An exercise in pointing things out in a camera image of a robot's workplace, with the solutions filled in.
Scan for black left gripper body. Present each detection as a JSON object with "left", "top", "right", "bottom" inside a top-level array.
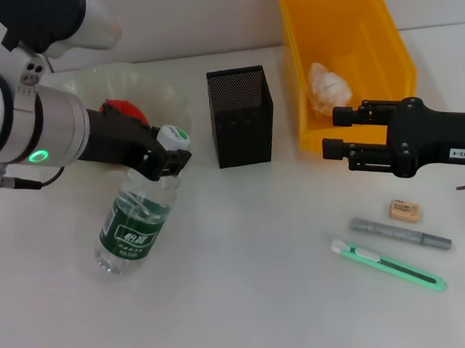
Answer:
[{"left": 74, "top": 102, "right": 169, "bottom": 181}]

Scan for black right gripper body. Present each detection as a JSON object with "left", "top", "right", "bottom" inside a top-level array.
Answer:
[{"left": 384, "top": 93, "right": 465, "bottom": 180}]

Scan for red-orange toy orange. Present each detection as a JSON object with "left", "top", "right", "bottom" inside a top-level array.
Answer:
[{"left": 97, "top": 96, "right": 150, "bottom": 128}]

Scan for white paper ball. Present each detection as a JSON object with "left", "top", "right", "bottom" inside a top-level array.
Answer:
[{"left": 307, "top": 60, "right": 355, "bottom": 121}]

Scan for clear green-label water bottle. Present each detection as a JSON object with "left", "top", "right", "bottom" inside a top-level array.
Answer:
[{"left": 86, "top": 123, "right": 199, "bottom": 283}]

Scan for green utility knife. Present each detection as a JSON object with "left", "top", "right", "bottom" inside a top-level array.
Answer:
[{"left": 329, "top": 231, "right": 449, "bottom": 299}]

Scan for pale green glass fruit plate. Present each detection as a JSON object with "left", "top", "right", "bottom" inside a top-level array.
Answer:
[{"left": 50, "top": 60, "right": 196, "bottom": 186}]

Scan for beige eraser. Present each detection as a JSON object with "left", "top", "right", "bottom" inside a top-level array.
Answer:
[{"left": 386, "top": 197, "right": 422, "bottom": 225}]

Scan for black mesh pen holder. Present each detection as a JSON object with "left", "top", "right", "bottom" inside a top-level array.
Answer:
[{"left": 205, "top": 64, "right": 277, "bottom": 171}]

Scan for grey marker pen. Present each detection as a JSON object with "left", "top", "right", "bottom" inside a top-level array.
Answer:
[{"left": 348, "top": 211, "right": 453, "bottom": 257}]

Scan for yellow plastic bin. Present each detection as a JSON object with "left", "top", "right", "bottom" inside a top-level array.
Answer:
[{"left": 277, "top": 0, "right": 422, "bottom": 155}]

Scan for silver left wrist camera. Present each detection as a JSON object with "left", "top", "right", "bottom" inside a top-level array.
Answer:
[{"left": 0, "top": 0, "right": 124, "bottom": 59}]

